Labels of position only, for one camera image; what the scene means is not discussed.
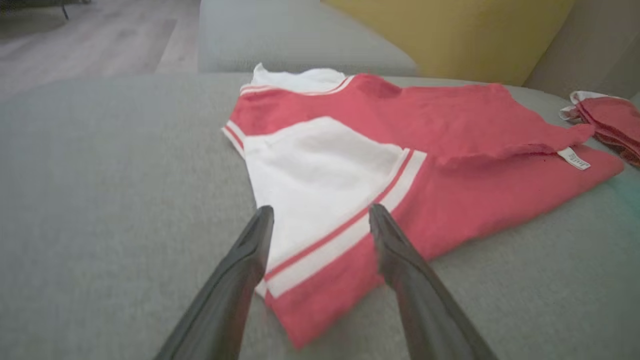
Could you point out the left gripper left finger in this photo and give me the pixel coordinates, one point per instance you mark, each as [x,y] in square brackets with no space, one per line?
[220,315]

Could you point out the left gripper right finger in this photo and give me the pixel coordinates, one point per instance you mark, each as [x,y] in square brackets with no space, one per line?
[430,320]

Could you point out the red white jersey number 23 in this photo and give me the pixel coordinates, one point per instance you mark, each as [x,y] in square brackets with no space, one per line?
[475,120]

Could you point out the red shorts white band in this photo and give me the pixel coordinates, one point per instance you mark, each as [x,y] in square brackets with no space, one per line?
[612,120]

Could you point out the grey sofa seat cushion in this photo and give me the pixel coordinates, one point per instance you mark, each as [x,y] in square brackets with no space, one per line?
[100,200]

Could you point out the grey sofa back cushion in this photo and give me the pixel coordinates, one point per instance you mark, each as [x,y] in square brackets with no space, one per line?
[290,40]

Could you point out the yellow cushion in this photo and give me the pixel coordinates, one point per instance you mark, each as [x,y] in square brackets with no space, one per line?
[450,35]

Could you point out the brown grey cushion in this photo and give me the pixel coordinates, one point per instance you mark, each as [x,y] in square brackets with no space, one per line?
[595,45]

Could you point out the black furniture leg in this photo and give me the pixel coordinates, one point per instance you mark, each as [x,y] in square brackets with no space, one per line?
[64,10]

